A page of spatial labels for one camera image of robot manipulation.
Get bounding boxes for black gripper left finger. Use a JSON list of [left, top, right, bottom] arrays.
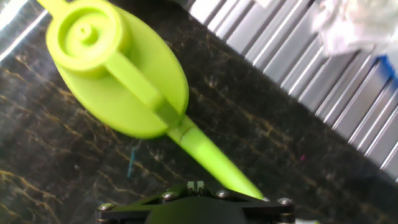
[[95, 180, 197, 224]]

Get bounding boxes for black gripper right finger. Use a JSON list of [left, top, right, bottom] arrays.
[[196, 180, 296, 224]]

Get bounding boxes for lime green watering can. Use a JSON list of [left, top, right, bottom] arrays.
[[36, 0, 265, 200]]

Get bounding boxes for black marble mat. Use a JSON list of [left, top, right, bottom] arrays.
[[0, 0, 398, 224]]

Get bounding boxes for blue white packet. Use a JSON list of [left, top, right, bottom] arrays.
[[377, 55, 398, 82]]

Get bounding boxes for crumpled white tissue pile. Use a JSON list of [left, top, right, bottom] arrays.
[[310, 0, 398, 58]]

